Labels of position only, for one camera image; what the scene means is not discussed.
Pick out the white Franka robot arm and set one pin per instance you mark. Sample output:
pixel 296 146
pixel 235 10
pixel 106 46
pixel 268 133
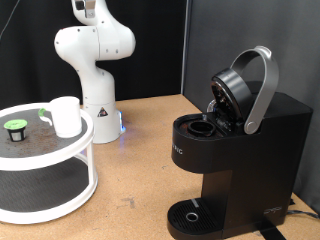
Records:
pixel 96 83

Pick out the black Keurig coffee machine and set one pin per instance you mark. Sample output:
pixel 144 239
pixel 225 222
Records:
pixel 253 166

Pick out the black curtain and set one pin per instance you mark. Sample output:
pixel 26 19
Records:
pixel 156 50

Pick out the white two-tier turntable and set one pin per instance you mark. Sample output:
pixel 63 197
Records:
pixel 50 160

